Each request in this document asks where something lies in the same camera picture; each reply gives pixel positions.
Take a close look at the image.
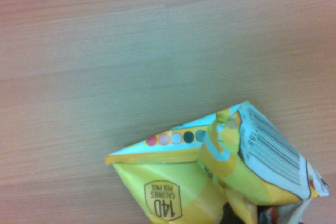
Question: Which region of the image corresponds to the yellow chip bag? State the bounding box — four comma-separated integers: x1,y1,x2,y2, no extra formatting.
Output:
104,100,330,224

